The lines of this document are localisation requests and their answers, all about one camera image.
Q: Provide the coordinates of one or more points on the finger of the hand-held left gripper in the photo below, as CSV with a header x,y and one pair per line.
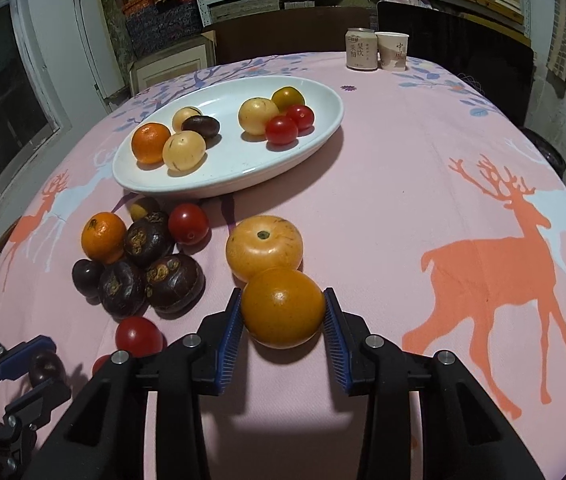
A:
x,y
38,407
20,357

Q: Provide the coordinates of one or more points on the dark brown chair back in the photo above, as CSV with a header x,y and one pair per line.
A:
x,y
288,30

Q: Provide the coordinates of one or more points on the wooden framed picture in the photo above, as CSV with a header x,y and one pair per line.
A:
x,y
173,67

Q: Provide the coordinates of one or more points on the white oval plate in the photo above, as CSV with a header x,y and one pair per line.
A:
x,y
243,162

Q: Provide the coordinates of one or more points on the white leaning board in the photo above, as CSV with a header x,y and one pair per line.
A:
x,y
95,50

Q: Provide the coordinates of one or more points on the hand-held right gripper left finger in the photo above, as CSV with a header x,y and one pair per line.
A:
x,y
230,345

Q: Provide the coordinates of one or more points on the deep orange tomato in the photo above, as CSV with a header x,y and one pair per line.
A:
x,y
283,307

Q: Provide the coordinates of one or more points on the dark purple round fruit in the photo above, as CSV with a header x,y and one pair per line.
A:
x,y
47,366

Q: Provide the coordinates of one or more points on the dark brown water chestnut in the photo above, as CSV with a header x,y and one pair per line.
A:
x,y
204,126
148,240
122,290
174,282

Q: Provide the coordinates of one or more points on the pink deer print tablecloth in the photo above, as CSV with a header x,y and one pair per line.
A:
x,y
388,210

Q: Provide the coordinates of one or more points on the aluminium frame window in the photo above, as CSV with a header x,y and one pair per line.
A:
x,y
3,100

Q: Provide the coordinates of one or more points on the pile of patterned gift boxes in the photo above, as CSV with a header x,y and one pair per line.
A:
x,y
163,20

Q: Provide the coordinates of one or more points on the beige drink can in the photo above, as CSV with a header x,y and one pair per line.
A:
x,y
361,50

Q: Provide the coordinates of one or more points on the large yellow-orange tomato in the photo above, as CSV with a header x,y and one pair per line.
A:
x,y
264,247

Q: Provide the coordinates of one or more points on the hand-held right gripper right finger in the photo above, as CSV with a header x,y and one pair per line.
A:
x,y
338,347

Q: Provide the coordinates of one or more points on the red cherry tomato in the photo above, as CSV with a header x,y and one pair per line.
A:
x,y
100,364
303,116
281,131
138,337
189,223

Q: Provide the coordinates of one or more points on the orange tangerine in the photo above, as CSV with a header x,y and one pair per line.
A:
x,y
104,237
150,142

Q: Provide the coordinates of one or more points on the black round stool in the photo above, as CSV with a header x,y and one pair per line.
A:
x,y
545,152

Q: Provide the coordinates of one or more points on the small olive yellow fruit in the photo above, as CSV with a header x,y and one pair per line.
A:
x,y
144,206

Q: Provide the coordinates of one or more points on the pale yellow round fruit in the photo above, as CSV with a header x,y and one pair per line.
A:
x,y
184,152
257,115

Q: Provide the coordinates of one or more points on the small pale yellow fruit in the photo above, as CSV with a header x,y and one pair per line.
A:
x,y
184,116

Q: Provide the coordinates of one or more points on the white paper cup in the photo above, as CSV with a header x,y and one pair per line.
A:
x,y
393,52

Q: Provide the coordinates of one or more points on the dark purple cherry tomato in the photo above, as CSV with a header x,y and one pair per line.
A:
x,y
86,276

